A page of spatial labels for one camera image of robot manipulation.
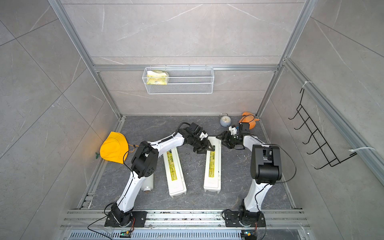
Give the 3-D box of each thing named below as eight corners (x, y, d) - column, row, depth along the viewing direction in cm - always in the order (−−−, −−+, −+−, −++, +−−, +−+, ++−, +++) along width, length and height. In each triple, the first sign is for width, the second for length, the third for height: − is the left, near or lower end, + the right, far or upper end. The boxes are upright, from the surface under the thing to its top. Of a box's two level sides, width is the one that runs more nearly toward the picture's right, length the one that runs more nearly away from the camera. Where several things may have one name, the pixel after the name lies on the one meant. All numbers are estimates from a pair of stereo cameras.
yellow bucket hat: (94, 163, 96) (92, 161, 94) (108, 133, 112) (107, 131, 110) (125, 163, 96) (123, 161, 94) (135, 133, 111) (134, 131, 110)
